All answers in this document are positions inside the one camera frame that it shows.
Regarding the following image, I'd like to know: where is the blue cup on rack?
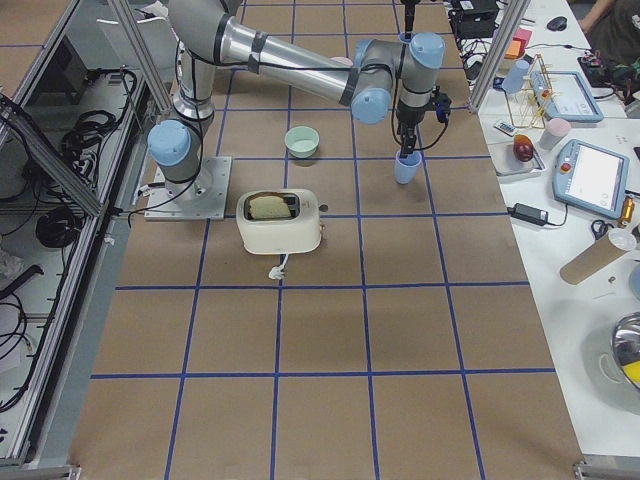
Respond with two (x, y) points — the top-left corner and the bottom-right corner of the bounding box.
(501, 60), (529, 94)

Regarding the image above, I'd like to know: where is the blue teach pendant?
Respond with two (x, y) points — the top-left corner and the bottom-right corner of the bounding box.
(529, 71), (604, 123)
(552, 139), (630, 219)

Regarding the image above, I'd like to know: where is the steel mixing bowl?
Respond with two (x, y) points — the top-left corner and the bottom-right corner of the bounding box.
(611, 312), (639, 390)

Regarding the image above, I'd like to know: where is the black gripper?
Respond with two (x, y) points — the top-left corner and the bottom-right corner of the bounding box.
(391, 0), (428, 158)

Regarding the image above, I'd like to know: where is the black power adapter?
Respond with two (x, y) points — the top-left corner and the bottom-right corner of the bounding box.
(507, 203), (548, 226)

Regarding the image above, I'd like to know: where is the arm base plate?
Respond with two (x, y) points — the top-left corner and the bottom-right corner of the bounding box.
(143, 156), (233, 221)

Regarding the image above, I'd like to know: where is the blue cup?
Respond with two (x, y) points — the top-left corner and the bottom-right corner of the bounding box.
(399, 32), (413, 43)
(394, 150), (422, 185)
(501, 60), (529, 94)

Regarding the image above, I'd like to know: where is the cardboard tube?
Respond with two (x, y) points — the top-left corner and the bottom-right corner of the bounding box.
(559, 228), (637, 285)

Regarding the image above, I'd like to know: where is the gold wire rack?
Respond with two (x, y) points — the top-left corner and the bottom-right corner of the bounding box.
(502, 53), (553, 130)

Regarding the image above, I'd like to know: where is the blue teach pendant far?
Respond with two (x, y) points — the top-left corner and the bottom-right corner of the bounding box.
(529, 71), (604, 123)

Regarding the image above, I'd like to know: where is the red yellow mango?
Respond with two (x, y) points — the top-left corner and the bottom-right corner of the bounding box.
(512, 134), (534, 163)

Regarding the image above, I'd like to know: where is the blue teach pendant near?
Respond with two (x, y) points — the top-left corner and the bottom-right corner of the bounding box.
(552, 139), (630, 219)

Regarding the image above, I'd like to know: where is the mint green bowl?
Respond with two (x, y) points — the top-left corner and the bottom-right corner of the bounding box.
(284, 126), (320, 159)

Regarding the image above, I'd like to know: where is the white remote control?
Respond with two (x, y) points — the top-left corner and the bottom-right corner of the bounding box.
(493, 120), (517, 137)

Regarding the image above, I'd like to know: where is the cream white toaster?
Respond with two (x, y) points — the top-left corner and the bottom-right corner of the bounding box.
(236, 189), (322, 255)

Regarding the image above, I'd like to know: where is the bread slice in toaster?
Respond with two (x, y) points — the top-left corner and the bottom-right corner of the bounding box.
(249, 195), (291, 220)

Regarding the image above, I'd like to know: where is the pink bowl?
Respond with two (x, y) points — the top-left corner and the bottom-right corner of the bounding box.
(331, 56), (353, 67)

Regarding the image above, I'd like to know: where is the toaster power plug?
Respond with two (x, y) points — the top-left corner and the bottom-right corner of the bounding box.
(268, 254), (289, 281)

